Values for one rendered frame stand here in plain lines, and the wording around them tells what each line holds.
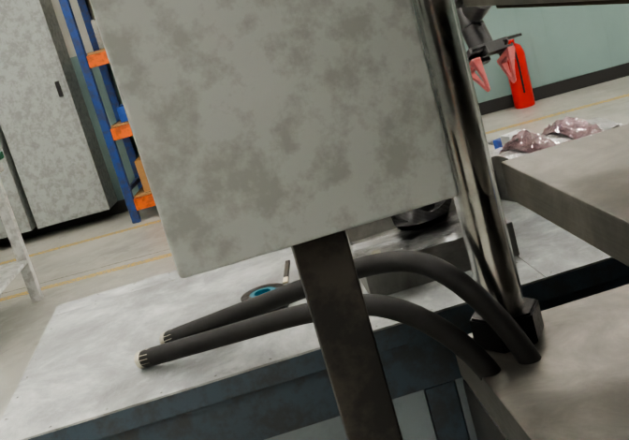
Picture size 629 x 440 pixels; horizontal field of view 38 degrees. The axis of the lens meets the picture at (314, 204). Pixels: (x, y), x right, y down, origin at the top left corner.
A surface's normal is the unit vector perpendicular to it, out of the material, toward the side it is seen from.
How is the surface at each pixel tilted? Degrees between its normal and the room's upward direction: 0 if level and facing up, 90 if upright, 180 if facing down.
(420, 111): 90
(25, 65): 90
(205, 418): 90
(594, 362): 0
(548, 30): 90
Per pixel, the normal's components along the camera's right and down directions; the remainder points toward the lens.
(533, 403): -0.26, -0.94
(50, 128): 0.00, 0.23
